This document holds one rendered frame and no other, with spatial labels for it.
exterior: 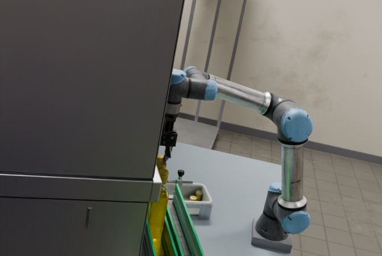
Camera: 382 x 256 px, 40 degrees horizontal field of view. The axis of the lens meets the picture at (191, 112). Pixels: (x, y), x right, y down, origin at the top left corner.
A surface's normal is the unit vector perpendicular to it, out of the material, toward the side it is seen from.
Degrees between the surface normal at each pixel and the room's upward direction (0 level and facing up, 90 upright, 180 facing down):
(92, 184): 90
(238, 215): 0
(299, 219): 95
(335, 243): 0
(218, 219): 0
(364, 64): 90
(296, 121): 81
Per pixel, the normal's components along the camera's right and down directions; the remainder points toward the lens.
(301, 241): 0.18, -0.92
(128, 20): 0.22, 0.39
